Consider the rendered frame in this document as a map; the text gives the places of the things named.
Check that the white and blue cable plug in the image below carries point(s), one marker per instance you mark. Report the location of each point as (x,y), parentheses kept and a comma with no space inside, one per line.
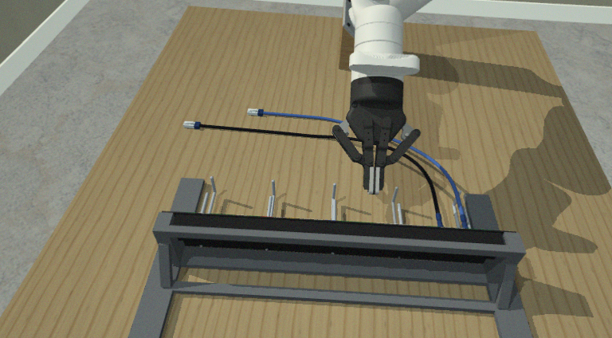
(189,124)

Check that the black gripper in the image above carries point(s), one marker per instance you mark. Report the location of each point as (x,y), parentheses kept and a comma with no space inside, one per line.
(375,116)

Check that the black patch cord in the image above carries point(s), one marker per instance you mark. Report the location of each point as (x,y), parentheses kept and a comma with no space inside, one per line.
(438,215)

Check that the white cable plug with dark blue boot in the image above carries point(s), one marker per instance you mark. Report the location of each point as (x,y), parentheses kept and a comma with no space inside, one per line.
(255,112)

